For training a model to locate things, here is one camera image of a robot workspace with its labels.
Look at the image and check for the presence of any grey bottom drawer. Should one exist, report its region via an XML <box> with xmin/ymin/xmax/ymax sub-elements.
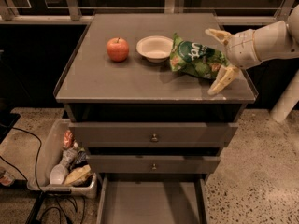
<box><xmin>96</xmin><ymin>174</ymin><xmax>210</xmax><ymax>224</ymax></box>

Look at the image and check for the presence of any grey drawer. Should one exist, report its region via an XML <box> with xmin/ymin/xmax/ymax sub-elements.
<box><xmin>87</xmin><ymin>155</ymin><xmax>221</xmax><ymax>174</ymax></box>
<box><xmin>69</xmin><ymin>122</ymin><xmax>238</xmax><ymax>148</ymax></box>
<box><xmin>96</xmin><ymin>174</ymin><xmax>210</xmax><ymax>224</ymax></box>

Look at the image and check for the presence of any red apple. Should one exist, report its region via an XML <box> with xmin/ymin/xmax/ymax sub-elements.
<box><xmin>107</xmin><ymin>37</ymin><xmax>129</xmax><ymax>62</ymax></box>

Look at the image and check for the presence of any orange snack packet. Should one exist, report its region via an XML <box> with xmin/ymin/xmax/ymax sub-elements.
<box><xmin>63</xmin><ymin>130</ymin><xmax>74</xmax><ymax>149</ymax></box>

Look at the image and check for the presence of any yellow snack bag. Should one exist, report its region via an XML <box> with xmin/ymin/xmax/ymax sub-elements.
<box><xmin>64</xmin><ymin>165</ymin><xmax>93</xmax><ymax>186</ymax></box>

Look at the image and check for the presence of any white paper bowl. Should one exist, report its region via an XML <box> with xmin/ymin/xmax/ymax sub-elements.
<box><xmin>136</xmin><ymin>35</ymin><xmax>173</xmax><ymax>63</ymax></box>

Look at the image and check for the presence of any black cable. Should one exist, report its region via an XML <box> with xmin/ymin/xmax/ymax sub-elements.
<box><xmin>0</xmin><ymin>123</ymin><xmax>87</xmax><ymax>224</ymax></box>

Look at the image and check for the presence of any grey drawer cabinet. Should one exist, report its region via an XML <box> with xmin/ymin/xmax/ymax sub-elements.
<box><xmin>55</xmin><ymin>13</ymin><xmax>257</xmax><ymax>176</ymax></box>

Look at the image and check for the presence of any metal railing frame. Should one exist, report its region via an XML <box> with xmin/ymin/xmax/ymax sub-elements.
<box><xmin>0</xmin><ymin>0</ymin><xmax>298</xmax><ymax>26</ymax></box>

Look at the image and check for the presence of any silver snack packet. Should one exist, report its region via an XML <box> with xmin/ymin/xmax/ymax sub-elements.
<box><xmin>60</xmin><ymin>143</ymin><xmax>78</xmax><ymax>168</ymax></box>

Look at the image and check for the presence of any grey top drawer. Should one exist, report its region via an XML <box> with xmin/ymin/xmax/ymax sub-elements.
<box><xmin>69</xmin><ymin>122</ymin><xmax>238</xmax><ymax>148</ymax></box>

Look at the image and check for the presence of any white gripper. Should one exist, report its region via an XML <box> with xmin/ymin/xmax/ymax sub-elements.
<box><xmin>205</xmin><ymin>28</ymin><xmax>261</xmax><ymax>95</ymax></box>

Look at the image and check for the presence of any grey middle drawer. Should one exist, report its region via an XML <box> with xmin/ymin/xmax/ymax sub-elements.
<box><xmin>87</xmin><ymin>155</ymin><xmax>221</xmax><ymax>174</ymax></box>

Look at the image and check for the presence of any green rice chip bag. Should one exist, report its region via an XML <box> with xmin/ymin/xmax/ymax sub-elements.
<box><xmin>169</xmin><ymin>33</ymin><xmax>229</xmax><ymax>79</ymax></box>

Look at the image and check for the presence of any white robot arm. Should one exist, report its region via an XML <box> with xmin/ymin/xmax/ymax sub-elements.
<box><xmin>206</xmin><ymin>5</ymin><xmax>299</xmax><ymax>95</ymax></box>

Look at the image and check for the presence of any dark snack packet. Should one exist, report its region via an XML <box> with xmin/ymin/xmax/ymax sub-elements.
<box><xmin>71</xmin><ymin>151</ymin><xmax>87</xmax><ymax>169</ymax></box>

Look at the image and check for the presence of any clear plastic storage bin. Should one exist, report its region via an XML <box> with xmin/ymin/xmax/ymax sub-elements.
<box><xmin>27</xmin><ymin>119</ymin><xmax>97</xmax><ymax>199</ymax></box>

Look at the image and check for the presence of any small can on floor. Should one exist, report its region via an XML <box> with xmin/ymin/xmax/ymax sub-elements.
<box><xmin>0</xmin><ymin>166</ymin><xmax>15</xmax><ymax>187</ymax></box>

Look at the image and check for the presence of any white plastic cup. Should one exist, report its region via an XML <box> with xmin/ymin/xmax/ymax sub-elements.
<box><xmin>50</xmin><ymin>164</ymin><xmax>69</xmax><ymax>185</ymax></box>

